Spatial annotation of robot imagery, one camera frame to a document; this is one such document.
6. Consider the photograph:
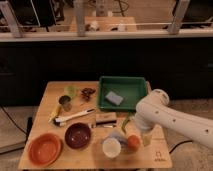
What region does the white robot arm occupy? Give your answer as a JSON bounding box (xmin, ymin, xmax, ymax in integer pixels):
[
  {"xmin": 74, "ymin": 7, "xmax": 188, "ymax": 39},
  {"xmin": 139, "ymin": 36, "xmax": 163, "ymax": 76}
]
[{"xmin": 134, "ymin": 89, "xmax": 213, "ymax": 149}]

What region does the dark maroon bowl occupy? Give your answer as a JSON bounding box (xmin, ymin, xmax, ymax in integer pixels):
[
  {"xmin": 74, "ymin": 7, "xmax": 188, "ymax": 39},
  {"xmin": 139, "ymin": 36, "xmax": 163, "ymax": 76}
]
[{"xmin": 65, "ymin": 122, "xmax": 91, "ymax": 149}]

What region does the red-orange bowl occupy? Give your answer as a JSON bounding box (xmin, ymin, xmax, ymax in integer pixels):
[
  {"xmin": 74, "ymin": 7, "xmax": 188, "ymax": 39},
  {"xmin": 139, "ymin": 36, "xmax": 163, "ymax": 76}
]
[{"xmin": 27, "ymin": 133, "xmax": 62, "ymax": 167}]

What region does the orange tomato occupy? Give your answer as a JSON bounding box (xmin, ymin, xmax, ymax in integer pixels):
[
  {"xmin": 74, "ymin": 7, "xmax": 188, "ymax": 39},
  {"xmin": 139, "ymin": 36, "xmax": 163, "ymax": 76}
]
[{"xmin": 127, "ymin": 135, "xmax": 141, "ymax": 151}]

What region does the grey cloth piece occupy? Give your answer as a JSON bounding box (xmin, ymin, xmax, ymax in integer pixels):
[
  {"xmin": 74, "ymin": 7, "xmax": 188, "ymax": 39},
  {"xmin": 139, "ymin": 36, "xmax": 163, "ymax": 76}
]
[{"xmin": 108, "ymin": 130, "xmax": 127, "ymax": 145}]

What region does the white cup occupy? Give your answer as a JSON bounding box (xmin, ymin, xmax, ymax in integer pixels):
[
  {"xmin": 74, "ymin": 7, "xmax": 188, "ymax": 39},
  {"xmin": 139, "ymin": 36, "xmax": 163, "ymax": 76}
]
[{"xmin": 102, "ymin": 138, "xmax": 121, "ymax": 158}]

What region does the brown wooden block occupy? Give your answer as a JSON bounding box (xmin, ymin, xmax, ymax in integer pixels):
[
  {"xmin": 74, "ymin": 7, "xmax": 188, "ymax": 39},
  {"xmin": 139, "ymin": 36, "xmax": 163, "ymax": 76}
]
[{"xmin": 95, "ymin": 112, "xmax": 117, "ymax": 124}]

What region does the grey-blue sponge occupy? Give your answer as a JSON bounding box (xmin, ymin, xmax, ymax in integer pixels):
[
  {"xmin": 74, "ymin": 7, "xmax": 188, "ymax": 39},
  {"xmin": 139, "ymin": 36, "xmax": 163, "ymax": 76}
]
[{"xmin": 105, "ymin": 91, "xmax": 124, "ymax": 106}]

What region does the green plastic tray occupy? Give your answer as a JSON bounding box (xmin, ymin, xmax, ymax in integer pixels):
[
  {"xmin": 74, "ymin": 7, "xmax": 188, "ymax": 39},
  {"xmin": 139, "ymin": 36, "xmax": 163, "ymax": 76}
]
[{"xmin": 97, "ymin": 76, "xmax": 147, "ymax": 111}]

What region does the brown dried food pile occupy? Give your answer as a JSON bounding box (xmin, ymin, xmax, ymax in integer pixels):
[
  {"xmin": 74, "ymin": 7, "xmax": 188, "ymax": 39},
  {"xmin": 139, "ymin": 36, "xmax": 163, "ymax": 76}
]
[{"xmin": 81, "ymin": 88, "xmax": 96, "ymax": 101}]

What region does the metal cup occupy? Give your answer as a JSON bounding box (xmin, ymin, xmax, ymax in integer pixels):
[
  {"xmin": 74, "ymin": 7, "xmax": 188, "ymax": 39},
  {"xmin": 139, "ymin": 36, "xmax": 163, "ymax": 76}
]
[{"xmin": 59, "ymin": 95, "xmax": 71, "ymax": 112}]

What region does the light green small cup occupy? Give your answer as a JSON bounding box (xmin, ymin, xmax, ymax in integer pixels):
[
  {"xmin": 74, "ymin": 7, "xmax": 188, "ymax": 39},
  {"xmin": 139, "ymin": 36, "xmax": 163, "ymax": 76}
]
[{"xmin": 64, "ymin": 86, "xmax": 77, "ymax": 98}]

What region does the yellow corn cob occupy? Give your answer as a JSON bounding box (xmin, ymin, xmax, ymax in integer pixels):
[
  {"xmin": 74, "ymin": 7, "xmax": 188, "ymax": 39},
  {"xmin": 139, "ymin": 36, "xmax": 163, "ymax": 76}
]
[{"xmin": 48, "ymin": 104, "xmax": 61, "ymax": 122}]

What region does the wooden table in background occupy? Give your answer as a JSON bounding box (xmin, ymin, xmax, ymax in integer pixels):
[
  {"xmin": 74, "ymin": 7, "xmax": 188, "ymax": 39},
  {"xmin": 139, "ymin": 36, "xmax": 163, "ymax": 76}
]
[{"xmin": 69, "ymin": 15, "xmax": 138, "ymax": 33}]

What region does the black cable on floor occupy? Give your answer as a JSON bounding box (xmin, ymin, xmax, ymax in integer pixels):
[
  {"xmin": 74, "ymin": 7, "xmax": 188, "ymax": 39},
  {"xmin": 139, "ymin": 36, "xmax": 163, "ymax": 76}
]
[{"xmin": 169, "ymin": 139, "xmax": 194, "ymax": 155}]

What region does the black handled knife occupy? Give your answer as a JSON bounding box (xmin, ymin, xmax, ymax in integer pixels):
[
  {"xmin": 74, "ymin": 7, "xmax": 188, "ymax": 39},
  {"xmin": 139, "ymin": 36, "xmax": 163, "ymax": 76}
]
[{"xmin": 88, "ymin": 124, "xmax": 116, "ymax": 128}]

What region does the white handled brush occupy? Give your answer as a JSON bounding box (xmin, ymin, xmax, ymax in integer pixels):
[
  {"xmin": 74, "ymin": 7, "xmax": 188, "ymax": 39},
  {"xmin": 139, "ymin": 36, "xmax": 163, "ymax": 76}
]
[{"xmin": 53, "ymin": 109, "xmax": 94, "ymax": 126}]

